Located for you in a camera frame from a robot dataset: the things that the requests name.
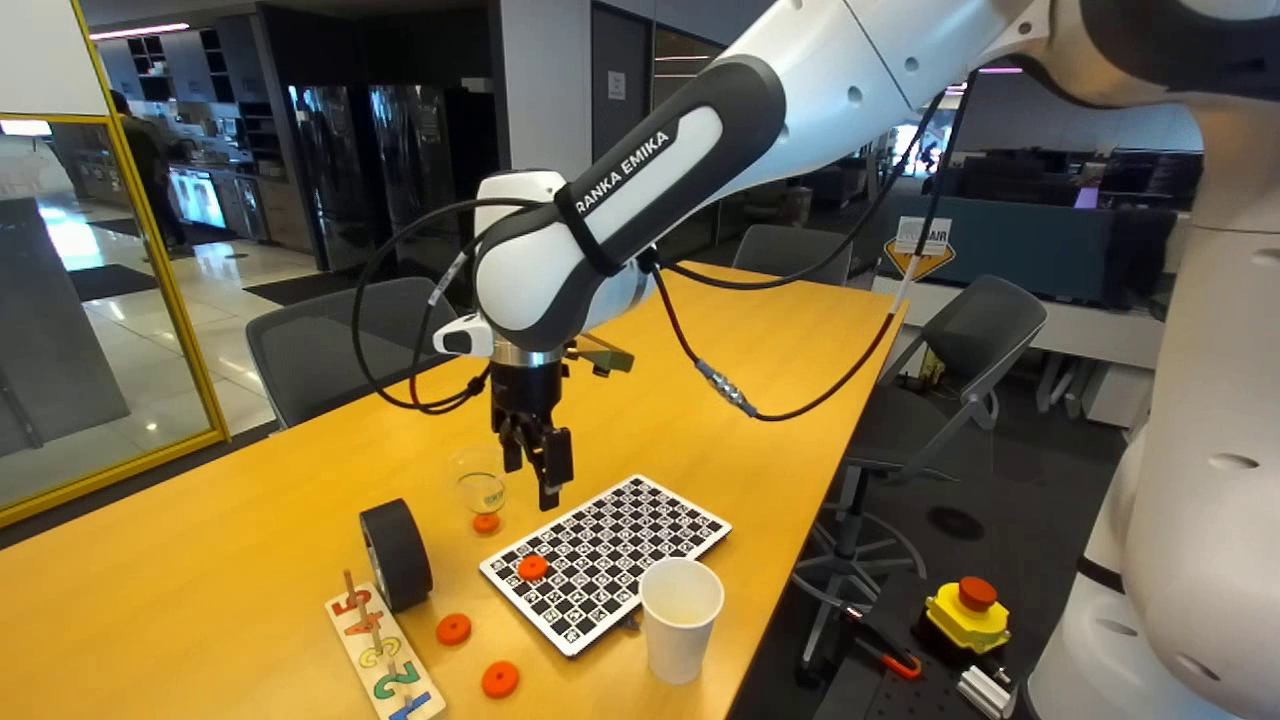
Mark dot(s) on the white paper cup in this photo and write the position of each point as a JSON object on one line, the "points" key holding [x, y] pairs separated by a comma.
{"points": [[681, 642]]}

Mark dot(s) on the blue office divider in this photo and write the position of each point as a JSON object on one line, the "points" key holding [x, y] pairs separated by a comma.
{"points": [[1053, 253]]}

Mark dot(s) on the clear glass cup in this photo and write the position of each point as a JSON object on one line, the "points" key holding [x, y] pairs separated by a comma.
{"points": [[469, 489]]}

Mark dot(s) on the yellow framed glass partition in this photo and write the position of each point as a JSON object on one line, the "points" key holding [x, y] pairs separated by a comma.
{"points": [[83, 374]]}

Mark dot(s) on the silver metal box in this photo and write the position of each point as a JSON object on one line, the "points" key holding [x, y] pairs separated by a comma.
{"points": [[985, 690]]}

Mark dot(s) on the black office chair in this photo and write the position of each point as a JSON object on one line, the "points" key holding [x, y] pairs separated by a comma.
{"points": [[985, 333]]}

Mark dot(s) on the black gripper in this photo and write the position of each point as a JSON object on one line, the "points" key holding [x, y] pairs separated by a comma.
{"points": [[531, 400]]}

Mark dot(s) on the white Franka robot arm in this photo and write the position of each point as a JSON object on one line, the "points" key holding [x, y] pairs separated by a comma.
{"points": [[826, 92]]}

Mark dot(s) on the wooden number puzzle board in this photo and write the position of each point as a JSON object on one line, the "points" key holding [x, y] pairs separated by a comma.
{"points": [[383, 667]]}

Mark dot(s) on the black floor mat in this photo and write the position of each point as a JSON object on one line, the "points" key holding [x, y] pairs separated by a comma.
{"points": [[112, 282], [285, 290]]}

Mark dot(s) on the small yellow white sign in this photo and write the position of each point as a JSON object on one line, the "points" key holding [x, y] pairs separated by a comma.
{"points": [[920, 246]]}

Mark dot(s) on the grey office chair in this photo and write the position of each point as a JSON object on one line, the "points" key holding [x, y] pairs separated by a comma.
{"points": [[321, 361], [791, 250]]}

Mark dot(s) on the yellow red emergency stop button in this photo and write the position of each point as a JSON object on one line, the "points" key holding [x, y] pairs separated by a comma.
{"points": [[966, 623]]}

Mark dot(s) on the dark glass office door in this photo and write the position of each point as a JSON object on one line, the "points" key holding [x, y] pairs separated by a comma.
{"points": [[626, 54]]}

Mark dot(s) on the black tape roll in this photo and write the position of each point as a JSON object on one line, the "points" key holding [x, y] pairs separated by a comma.
{"points": [[403, 562]]}

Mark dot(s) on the orange disc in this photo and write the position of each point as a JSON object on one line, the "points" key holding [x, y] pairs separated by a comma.
{"points": [[452, 629], [484, 527], [501, 676], [533, 571]]}

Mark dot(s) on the black white marker board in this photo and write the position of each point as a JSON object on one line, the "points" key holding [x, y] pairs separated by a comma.
{"points": [[626, 547]]}

